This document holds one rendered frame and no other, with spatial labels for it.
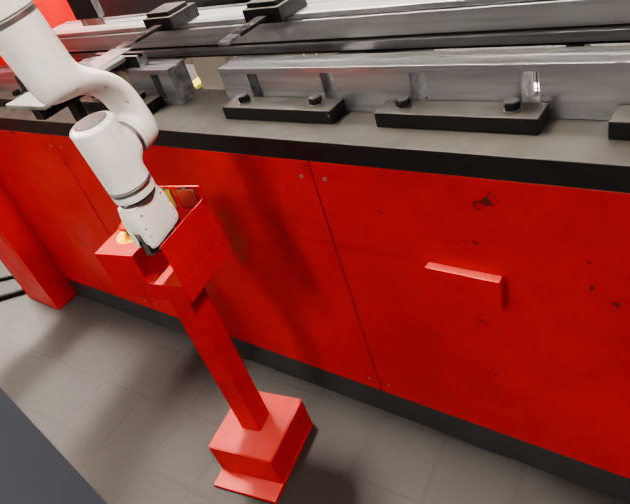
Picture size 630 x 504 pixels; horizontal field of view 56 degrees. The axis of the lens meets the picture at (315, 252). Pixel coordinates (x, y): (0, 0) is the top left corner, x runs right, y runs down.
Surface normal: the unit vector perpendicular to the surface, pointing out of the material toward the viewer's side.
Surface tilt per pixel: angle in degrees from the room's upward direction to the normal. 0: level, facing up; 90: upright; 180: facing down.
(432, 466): 0
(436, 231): 90
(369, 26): 90
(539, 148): 0
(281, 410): 0
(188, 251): 90
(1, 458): 90
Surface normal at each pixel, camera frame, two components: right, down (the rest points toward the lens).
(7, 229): 0.79, 0.17
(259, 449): -0.27, -0.76
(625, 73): -0.54, 0.62
